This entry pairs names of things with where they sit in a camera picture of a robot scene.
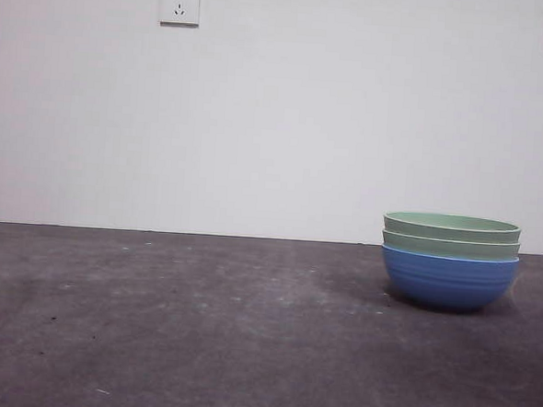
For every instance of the white wall socket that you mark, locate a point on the white wall socket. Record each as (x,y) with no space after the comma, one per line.
(180,5)

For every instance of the green ribbed bowl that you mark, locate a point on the green ribbed bowl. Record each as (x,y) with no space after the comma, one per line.
(448,247)
(450,223)

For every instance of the blue ribbed bowl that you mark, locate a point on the blue ribbed bowl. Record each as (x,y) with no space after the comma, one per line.
(448,283)

